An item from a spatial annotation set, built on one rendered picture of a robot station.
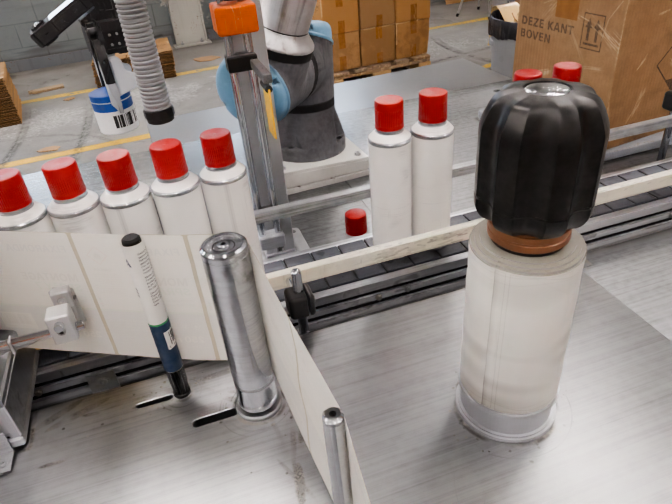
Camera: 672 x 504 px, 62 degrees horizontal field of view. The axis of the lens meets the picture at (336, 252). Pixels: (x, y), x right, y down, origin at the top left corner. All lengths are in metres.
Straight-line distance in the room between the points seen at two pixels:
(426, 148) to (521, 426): 0.33
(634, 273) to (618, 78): 0.38
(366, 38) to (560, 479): 3.81
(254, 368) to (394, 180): 0.29
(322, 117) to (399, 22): 3.25
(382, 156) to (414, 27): 3.68
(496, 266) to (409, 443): 0.19
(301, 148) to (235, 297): 0.60
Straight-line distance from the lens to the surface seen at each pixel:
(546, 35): 1.17
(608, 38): 1.07
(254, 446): 0.54
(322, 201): 0.71
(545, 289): 0.42
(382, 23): 4.20
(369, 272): 0.71
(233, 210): 0.63
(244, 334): 0.48
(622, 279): 0.83
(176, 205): 0.61
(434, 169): 0.69
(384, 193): 0.68
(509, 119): 0.37
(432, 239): 0.72
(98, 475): 0.57
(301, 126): 1.02
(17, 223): 0.63
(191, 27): 6.07
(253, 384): 0.52
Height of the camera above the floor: 1.30
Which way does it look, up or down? 34 degrees down
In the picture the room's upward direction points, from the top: 5 degrees counter-clockwise
